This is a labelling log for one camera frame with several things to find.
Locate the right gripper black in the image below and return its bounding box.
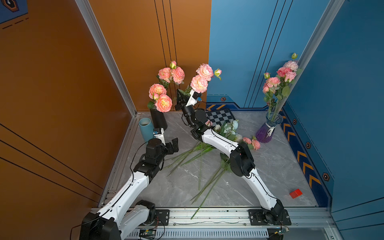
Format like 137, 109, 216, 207
176, 89, 197, 129

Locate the pale pink double stem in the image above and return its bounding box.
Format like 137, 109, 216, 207
181, 64, 222, 96

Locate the bunch of pink flowers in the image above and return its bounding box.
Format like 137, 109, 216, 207
169, 120, 261, 208

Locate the pink double bloom stem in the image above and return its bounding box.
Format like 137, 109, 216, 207
263, 73, 283, 121

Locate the pink rose stem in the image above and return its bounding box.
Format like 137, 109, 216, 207
278, 72, 297, 113
275, 67, 292, 115

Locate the pale pink carnation stem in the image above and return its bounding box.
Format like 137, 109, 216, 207
283, 53, 299, 72

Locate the large peach bloom stem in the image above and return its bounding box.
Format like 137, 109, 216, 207
147, 84, 173, 113

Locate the peach double bloom stem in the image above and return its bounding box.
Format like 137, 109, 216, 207
157, 61, 186, 89

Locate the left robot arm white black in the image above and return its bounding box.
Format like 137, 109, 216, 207
79, 138, 179, 240

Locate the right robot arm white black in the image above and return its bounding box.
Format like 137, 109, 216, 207
175, 89, 284, 225

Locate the teal ceramic vase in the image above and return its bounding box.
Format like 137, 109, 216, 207
139, 118, 154, 142

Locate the black cylindrical vase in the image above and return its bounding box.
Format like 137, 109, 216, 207
150, 109, 168, 130

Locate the blue purple glass vase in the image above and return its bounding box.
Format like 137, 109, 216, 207
256, 113, 283, 143

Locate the black white chessboard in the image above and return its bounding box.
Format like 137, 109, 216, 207
206, 109, 236, 127

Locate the left green circuit board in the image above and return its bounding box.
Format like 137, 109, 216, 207
138, 229, 157, 240

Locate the green circuit board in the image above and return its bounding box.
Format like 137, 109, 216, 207
274, 227, 290, 237
138, 229, 157, 240

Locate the red block right side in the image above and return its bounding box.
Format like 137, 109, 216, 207
290, 189, 303, 199

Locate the right green circuit board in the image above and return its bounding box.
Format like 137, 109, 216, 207
274, 227, 290, 237

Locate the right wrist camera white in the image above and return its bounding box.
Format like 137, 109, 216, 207
186, 90, 202, 107

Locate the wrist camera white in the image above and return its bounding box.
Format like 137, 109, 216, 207
186, 90, 202, 107
153, 128, 166, 145

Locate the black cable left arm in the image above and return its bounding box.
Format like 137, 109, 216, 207
69, 140, 149, 240

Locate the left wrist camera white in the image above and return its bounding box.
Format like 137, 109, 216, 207
153, 128, 166, 145

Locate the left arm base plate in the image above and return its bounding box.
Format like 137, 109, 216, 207
141, 210, 170, 227

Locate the aluminium front rail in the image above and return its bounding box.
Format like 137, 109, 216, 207
156, 207, 336, 229

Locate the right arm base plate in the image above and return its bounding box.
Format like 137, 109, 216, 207
248, 209, 292, 226

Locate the left aluminium corner post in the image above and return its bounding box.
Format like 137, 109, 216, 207
75, 0, 137, 118

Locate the aluminium corner post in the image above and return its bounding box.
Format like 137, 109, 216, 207
75, 0, 137, 118
277, 0, 345, 111

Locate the right aluminium corner post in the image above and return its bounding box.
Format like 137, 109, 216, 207
277, 0, 345, 111

